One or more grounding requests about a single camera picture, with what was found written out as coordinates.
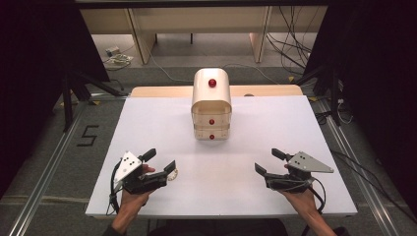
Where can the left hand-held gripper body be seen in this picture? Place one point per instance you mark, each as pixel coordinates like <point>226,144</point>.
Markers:
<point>128,167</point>

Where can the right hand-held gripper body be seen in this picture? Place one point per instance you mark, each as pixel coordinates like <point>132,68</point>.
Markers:
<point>308,164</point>

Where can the cream drawer with red knob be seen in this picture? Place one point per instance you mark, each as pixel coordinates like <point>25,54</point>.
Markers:
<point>203,134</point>
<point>203,120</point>

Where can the cream mini drawer cabinet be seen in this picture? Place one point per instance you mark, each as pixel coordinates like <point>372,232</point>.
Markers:
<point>209,93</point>

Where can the person's left hand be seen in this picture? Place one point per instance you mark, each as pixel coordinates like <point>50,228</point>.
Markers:
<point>131,200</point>

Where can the person's right hand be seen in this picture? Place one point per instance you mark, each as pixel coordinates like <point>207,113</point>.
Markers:
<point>301,201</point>

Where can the light wooden table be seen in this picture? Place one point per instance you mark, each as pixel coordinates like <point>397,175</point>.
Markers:
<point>164,91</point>

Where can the black metal stand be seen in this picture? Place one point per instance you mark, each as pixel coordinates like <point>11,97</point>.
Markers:
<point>334,98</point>
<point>67,105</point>

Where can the person's dark clothed lap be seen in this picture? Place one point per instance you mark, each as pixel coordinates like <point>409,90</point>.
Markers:
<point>213,227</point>

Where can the black curtain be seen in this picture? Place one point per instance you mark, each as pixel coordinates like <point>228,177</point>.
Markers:
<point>39,65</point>
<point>377,82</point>

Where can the white power strip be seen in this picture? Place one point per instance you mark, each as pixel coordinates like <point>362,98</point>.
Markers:
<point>112,51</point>

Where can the beige desk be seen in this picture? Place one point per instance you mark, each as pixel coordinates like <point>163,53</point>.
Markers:
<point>105,21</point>
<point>196,19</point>
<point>278,19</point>

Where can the aluminium floor rail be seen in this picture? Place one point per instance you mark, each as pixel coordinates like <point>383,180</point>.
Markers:
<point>42,183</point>
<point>360,183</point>

